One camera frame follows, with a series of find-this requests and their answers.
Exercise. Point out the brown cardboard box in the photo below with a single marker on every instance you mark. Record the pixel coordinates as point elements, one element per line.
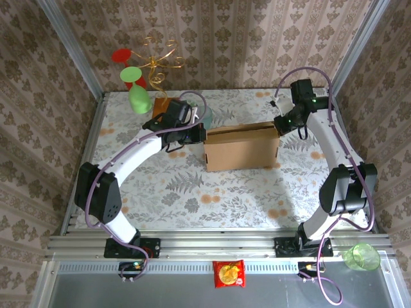
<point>241,154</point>

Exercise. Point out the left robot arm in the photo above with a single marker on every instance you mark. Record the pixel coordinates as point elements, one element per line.
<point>141,150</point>

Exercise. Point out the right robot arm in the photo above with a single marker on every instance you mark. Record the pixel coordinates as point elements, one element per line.
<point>324,134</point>

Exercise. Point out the teal translucent cup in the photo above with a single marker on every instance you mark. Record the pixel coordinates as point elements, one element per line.
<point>208,120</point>

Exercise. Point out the green plastic wine glass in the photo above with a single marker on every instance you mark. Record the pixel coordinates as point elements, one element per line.
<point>139,99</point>

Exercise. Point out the floral tablecloth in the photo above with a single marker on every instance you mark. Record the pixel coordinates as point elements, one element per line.
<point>192,208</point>

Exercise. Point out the red plastic wine glass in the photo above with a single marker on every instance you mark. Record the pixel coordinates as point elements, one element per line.
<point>121,56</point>

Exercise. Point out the perforated metal strip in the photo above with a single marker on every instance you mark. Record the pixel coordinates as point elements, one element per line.
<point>180,267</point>

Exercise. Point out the small black circuit board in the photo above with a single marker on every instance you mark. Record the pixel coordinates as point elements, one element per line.
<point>128,266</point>
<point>303,267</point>

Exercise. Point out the red snack packet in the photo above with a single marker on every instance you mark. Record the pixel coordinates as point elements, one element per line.
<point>228,274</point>

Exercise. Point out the green translucent cup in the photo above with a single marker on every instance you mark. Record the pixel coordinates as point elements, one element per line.
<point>363,258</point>

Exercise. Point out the grey metal panel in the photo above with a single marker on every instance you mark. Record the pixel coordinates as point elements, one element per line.
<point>160,295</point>

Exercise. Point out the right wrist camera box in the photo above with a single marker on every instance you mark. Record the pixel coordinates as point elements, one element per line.
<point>284,103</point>

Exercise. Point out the aluminium corner post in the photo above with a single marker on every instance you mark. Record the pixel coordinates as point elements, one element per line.
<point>70,48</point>
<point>356,48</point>

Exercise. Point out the aluminium table frame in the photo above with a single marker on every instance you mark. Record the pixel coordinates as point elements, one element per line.
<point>208,244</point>

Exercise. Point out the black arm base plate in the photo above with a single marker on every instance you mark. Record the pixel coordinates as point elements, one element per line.
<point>284,248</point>
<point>151,248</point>

